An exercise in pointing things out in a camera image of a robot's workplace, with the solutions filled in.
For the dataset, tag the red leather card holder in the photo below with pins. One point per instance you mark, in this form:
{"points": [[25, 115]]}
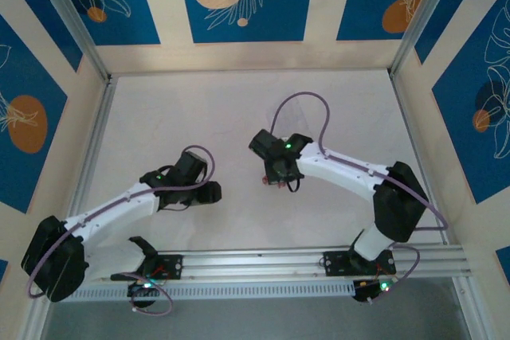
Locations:
{"points": [[264, 180]]}

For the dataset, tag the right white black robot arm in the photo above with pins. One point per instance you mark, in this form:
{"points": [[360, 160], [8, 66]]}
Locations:
{"points": [[334, 177]]}

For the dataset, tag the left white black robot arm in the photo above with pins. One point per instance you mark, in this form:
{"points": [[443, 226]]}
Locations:
{"points": [[119, 216]]}

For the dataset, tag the clear plastic card box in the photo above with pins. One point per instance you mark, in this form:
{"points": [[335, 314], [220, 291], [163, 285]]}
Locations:
{"points": [[296, 117]]}

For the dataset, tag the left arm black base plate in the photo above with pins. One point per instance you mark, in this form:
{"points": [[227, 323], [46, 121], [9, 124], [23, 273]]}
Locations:
{"points": [[175, 266]]}

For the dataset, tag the aluminium mounting rail beam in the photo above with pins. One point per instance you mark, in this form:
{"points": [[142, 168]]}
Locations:
{"points": [[255, 264]]}

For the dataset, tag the aluminium table side rail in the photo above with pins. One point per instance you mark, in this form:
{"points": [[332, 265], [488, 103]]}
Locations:
{"points": [[97, 125], [405, 117]]}

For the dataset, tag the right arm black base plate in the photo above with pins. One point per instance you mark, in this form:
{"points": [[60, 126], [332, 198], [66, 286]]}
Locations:
{"points": [[334, 263]]}

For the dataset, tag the aluminium frame post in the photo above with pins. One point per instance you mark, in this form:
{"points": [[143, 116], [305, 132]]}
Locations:
{"points": [[420, 17], [71, 17]]}

